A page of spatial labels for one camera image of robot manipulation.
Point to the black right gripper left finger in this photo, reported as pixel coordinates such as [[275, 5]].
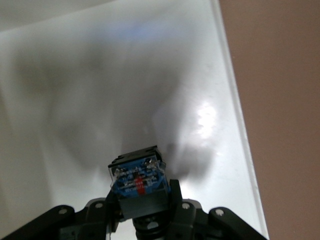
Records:
[[111, 207]]

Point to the orange push button switch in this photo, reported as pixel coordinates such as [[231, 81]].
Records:
[[137, 180]]

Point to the white drawer holding button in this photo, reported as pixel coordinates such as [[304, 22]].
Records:
[[100, 87]]

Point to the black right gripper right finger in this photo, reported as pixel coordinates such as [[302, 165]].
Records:
[[176, 200]]

